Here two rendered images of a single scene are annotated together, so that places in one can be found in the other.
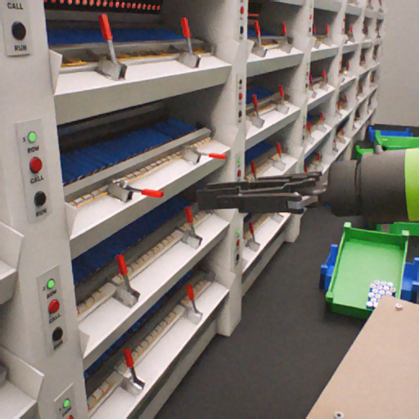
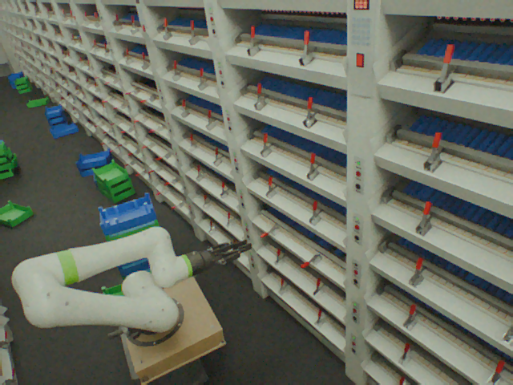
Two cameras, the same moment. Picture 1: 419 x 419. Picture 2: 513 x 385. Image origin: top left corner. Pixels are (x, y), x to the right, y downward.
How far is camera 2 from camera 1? 2.01 m
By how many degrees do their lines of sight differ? 106
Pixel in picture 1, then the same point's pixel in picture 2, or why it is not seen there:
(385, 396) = (186, 295)
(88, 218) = (261, 224)
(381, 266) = not seen: outside the picture
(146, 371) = (289, 297)
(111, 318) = (270, 258)
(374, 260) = not seen: outside the picture
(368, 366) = (196, 298)
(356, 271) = not seen: outside the picture
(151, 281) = (289, 273)
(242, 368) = (313, 367)
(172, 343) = (303, 310)
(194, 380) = (314, 343)
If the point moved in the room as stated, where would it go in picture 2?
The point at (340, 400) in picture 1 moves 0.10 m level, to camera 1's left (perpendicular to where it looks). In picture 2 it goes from (192, 285) to (205, 271)
